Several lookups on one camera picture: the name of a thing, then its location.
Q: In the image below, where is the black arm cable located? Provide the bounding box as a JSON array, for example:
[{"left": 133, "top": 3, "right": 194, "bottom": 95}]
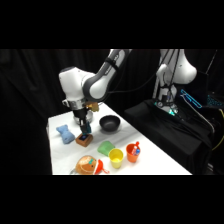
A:
[{"left": 108, "top": 49, "right": 181, "bottom": 95}]

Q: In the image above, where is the green cup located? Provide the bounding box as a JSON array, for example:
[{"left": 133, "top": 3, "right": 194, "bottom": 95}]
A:
[{"left": 97, "top": 140, "right": 116, "bottom": 157}]

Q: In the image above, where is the yellowish wrist camera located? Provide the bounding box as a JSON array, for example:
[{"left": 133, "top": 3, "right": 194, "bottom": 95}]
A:
[{"left": 85, "top": 101, "right": 101, "bottom": 113}]

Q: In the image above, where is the yellow cable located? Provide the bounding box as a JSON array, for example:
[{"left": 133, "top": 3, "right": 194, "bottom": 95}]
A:
[{"left": 211, "top": 109, "right": 224, "bottom": 152}]

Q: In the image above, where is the glowing keyboard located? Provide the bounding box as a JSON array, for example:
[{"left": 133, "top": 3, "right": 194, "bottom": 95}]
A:
[{"left": 206, "top": 94, "right": 224, "bottom": 109}]

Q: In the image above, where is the black bowl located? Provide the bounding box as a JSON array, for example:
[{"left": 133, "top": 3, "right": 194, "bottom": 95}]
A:
[{"left": 98, "top": 115, "right": 122, "bottom": 133}]

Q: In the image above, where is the yellow plastic cup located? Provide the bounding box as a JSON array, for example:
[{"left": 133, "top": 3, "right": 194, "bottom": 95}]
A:
[{"left": 108, "top": 148, "right": 125, "bottom": 169}]

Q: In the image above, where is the red and blue bottle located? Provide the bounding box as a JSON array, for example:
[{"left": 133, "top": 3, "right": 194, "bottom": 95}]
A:
[{"left": 131, "top": 141, "right": 141, "bottom": 157}]

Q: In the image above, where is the orange plush toy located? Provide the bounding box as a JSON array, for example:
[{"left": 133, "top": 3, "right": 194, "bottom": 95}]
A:
[{"left": 70, "top": 155, "right": 99, "bottom": 176}]

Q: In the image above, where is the black cloth covered stand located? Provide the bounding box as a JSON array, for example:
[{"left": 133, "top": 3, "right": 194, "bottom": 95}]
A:
[{"left": 123, "top": 98, "right": 215, "bottom": 176}]

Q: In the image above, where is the blue lit device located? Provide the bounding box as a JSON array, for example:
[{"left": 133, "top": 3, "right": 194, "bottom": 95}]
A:
[{"left": 180, "top": 88, "right": 204, "bottom": 109}]

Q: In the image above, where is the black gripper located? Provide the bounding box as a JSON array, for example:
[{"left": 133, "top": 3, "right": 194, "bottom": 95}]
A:
[{"left": 73, "top": 110, "right": 93, "bottom": 135}]

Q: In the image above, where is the wooden block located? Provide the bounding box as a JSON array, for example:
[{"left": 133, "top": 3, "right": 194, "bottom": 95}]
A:
[{"left": 75, "top": 131, "right": 94, "bottom": 148}]

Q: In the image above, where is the blue cube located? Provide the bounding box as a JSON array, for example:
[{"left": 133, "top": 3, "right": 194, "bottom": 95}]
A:
[{"left": 83, "top": 122, "right": 92, "bottom": 134}]

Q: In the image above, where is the orange plastic cup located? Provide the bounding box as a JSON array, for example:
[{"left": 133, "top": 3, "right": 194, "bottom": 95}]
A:
[{"left": 125, "top": 143, "right": 141, "bottom": 164}]

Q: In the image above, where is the light blue plush toy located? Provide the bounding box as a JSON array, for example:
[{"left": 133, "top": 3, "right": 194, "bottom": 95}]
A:
[{"left": 55, "top": 124, "right": 76, "bottom": 145}]

